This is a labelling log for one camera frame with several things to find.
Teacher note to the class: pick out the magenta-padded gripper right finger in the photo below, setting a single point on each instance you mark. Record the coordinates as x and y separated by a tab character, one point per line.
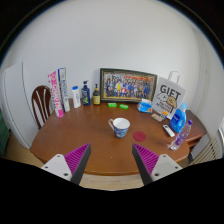
146	159

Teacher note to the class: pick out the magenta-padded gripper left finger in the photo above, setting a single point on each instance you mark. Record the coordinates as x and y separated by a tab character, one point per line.
77	159

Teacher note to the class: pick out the clear purple-capped water bottle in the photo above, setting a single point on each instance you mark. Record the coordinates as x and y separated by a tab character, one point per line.
181	136

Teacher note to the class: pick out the flat round red coaster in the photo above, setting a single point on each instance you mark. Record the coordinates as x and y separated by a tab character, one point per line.
139	136

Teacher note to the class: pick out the white remote control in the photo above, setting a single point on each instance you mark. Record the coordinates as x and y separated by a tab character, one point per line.
168	130

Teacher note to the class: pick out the blue painted white mug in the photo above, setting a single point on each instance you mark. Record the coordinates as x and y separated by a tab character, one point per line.
120	128

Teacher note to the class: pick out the small snack packet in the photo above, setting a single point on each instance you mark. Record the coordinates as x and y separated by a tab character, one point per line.
156	117

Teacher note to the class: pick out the small orange packet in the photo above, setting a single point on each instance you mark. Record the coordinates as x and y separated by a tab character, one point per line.
165	114

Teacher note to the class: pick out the blue detergent bottle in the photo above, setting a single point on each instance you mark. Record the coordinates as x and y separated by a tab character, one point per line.
178	120

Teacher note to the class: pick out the small green block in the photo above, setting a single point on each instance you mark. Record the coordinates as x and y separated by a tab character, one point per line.
112	105
124	106

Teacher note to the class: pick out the white lotion bottle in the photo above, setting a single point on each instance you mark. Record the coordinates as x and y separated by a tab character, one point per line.
76	98

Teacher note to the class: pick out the white radiator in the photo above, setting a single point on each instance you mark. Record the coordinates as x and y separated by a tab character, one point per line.
208	151

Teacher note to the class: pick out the dark blue pump bottle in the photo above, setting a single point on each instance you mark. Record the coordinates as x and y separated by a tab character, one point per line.
86	96

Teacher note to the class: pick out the amber pump bottle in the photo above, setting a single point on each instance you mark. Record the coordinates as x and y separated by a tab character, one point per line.
96	97

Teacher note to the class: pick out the white paper gift bag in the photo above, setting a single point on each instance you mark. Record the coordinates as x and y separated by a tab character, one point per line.
169	96

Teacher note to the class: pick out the dark wooden chair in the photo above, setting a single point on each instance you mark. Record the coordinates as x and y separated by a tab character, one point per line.
40	103

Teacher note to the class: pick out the long white green box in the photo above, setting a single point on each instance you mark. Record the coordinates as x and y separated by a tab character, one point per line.
64	90

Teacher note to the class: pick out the framed group photo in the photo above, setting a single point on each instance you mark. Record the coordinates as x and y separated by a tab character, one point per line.
128	85

